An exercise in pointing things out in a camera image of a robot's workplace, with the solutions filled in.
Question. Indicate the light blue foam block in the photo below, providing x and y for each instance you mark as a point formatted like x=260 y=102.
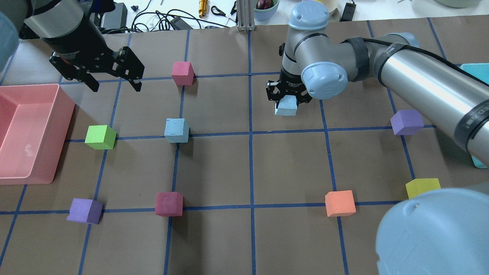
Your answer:
x=287 y=106
x=177 y=130

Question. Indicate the light blue bowl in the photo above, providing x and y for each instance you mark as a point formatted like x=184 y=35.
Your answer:
x=265 y=9

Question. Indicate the light purple foam block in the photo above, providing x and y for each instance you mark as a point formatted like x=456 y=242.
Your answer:
x=85 y=211

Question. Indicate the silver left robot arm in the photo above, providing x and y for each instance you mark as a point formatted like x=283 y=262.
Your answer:
x=47 y=19

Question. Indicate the yellow foam block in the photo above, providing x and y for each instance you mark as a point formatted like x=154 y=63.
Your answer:
x=419 y=186

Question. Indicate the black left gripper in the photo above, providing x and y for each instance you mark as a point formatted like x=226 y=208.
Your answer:
x=79 y=45

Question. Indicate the green foam block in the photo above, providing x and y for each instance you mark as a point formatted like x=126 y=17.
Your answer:
x=100 y=137

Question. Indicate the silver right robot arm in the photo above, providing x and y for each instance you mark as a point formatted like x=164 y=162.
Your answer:
x=440 y=232

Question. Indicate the dark purple foam block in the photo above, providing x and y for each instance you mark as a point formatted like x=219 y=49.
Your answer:
x=406 y=122

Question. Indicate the dark pink foam block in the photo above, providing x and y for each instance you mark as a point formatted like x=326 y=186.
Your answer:
x=169 y=204

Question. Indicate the gold metal cylinder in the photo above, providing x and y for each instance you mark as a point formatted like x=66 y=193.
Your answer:
x=203 y=8

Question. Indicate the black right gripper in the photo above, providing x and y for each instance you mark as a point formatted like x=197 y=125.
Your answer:
x=289 y=79

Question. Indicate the black power adapter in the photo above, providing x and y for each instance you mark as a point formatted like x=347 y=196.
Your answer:
x=115 y=19

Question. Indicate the aluminium frame post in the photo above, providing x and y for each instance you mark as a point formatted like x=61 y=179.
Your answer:
x=245 y=15

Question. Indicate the orange foam block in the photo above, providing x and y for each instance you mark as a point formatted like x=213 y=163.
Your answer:
x=339 y=203

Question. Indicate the pink plastic tray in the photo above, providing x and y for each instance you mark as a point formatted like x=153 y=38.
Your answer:
x=34 y=121

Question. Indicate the black scissors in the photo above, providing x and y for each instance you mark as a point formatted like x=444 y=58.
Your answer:
x=220 y=13

